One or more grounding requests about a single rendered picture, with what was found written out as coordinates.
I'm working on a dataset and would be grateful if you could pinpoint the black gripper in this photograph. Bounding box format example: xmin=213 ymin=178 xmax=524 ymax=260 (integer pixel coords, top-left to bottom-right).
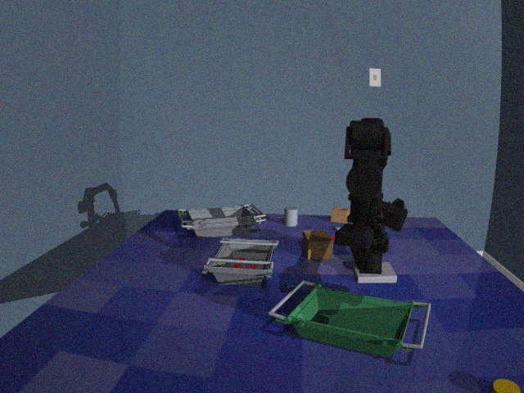
xmin=335 ymin=190 xmax=383 ymax=268

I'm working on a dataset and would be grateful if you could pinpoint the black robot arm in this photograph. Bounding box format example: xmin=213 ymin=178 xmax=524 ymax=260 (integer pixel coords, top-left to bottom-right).
xmin=344 ymin=118 xmax=408 ymax=274

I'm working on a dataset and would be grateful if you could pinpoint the grey cylinder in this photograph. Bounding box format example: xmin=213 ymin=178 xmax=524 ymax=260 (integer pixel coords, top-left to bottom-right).
xmin=284 ymin=206 xmax=298 ymax=227

